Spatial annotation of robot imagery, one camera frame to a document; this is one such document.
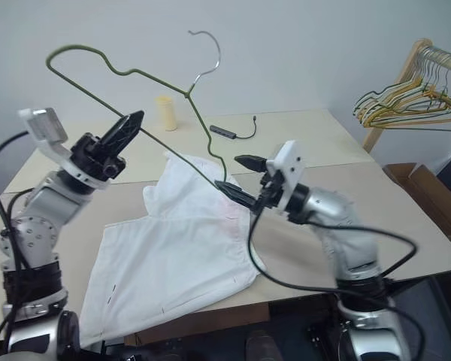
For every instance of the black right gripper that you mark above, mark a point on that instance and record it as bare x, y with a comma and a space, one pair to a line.
271, 192

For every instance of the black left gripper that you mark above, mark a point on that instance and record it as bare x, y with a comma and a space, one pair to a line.
94, 154

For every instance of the white shirt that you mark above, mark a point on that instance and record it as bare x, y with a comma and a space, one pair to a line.
173, 244

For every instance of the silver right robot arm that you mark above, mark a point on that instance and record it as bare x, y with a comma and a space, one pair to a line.
342, 233

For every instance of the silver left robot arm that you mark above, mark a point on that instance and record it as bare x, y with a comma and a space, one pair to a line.
34, 225

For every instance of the cream cylindrical container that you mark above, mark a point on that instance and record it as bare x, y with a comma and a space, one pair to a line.
167, 113

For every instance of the hangers on wooden rack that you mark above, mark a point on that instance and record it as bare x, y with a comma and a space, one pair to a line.
406, 75

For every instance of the brown cardboard box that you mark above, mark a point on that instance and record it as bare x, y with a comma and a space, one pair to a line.
436, 195

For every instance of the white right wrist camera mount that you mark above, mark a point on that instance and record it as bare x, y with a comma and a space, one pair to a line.
290, 161

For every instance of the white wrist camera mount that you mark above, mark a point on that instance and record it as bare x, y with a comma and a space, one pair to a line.
45, 126
290, 161

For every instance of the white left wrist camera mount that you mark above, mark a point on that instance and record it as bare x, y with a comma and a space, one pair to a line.
45, 126

